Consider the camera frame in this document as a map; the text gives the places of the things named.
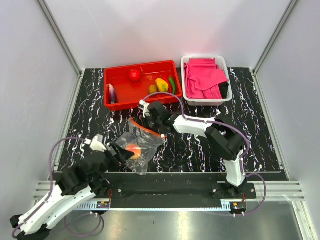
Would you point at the clear zip top bag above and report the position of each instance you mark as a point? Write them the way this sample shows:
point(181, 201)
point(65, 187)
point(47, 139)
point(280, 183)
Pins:
point(143, 143)

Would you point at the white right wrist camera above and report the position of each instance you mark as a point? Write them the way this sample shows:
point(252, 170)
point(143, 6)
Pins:
point(143, 106)

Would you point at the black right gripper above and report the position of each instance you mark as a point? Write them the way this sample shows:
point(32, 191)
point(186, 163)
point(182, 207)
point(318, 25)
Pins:
point(148, 117)

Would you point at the green fake chili pepper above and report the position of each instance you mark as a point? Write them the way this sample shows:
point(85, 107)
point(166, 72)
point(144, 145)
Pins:
point(173, 85)

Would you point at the pink cloth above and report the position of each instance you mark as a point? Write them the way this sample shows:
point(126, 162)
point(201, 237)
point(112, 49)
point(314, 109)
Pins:
point(204, 79)

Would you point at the left aluminium frame post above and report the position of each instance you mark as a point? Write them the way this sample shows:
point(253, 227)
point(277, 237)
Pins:
point(58, 35)

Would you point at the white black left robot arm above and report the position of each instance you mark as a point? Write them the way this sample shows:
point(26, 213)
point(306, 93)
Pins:
point(76, 185)

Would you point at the yellow green fake mango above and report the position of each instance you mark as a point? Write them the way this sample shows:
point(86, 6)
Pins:
point(161, 85)

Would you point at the white plastic basket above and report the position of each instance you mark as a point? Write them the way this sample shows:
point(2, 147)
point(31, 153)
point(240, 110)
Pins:
point(206, 102)

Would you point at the red fake apple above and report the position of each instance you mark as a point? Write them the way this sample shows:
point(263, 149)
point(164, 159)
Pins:
point(134, 75)

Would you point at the red fake chili pepper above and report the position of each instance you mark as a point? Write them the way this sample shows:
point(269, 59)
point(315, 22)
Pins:
point(170, 90)

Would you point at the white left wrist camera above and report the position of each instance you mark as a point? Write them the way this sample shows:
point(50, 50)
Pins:
point(96, 144)

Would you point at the right aluminium frame post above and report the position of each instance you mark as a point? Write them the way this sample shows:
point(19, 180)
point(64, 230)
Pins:
point(276, 34)

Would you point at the black marble pattern mat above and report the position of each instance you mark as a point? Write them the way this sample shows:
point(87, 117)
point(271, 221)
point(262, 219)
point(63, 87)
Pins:
point(182, 152)

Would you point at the white slotted cable duct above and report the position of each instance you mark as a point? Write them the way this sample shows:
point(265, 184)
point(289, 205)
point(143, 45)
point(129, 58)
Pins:
point(94, 206)

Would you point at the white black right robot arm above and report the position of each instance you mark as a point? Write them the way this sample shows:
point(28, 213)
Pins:
point(225, 139)

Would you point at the purple fake eggplant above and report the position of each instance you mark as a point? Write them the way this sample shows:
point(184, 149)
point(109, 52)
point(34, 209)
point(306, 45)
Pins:
point(112, 94)

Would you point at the orange fake peach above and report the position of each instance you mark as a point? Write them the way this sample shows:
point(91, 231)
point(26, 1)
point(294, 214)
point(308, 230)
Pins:
point(136, 149)

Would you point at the aluminium frame post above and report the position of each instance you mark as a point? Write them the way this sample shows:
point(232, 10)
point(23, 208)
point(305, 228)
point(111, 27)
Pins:
point(276, 34)
point(58, 35)

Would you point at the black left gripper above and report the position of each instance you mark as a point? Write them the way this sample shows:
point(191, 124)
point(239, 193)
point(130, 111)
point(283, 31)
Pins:
point(119, 159)

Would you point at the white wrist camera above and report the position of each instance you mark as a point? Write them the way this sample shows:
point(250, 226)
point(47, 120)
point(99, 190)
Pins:
point(143, 106)
point(96, 144)

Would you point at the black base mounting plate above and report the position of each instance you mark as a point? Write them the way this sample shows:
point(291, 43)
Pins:
point(172, 190)

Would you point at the red plastic tray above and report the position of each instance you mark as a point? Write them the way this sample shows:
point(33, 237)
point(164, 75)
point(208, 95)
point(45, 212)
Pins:
point(129, 93)

